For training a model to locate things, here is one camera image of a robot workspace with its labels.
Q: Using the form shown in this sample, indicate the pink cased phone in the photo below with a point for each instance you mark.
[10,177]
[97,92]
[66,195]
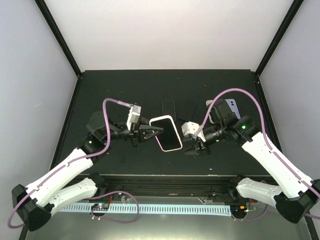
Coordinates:
[169,140]

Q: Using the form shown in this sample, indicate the teal phone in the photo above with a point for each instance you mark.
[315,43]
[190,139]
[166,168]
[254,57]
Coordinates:
[169,108]

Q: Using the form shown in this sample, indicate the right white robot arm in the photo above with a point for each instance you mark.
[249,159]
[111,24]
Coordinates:
[295,192]

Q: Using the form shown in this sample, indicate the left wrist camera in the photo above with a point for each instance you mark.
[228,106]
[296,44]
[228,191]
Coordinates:
[133,116]

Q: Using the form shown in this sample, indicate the light blue slotted cable duct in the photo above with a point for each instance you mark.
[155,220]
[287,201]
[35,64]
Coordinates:
[153,209]

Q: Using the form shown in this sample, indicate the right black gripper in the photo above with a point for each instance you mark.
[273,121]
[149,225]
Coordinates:
[203,146]

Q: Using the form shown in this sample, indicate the blue phone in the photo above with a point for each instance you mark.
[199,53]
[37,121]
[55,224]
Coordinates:
[187,110]

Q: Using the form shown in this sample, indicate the small circuit board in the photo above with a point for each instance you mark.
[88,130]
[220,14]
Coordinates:
[100,207]

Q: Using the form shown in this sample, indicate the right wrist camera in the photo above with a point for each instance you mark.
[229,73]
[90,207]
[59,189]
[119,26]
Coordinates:
[194,130]

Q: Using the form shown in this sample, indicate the black frame post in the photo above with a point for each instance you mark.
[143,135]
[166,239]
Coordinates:
[282,29]
[48,17]

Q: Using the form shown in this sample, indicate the left black frame post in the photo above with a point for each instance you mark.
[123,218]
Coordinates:
[48,17]

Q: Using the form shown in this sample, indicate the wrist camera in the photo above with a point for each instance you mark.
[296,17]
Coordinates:
[194,130]
[133,116]

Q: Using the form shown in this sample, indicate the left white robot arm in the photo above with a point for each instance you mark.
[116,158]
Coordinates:
[38,201]

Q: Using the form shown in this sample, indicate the black aluminium front rail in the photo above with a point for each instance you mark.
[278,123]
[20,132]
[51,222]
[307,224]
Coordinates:
[176,186]

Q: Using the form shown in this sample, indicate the lavender phone case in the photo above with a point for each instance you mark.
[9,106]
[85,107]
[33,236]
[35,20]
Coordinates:
[233,106]

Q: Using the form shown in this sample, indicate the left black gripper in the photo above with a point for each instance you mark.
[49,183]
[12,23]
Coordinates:
[135,132]

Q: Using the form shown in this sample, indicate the right black frame post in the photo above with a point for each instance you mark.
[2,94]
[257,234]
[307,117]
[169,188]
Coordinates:
[282,29]

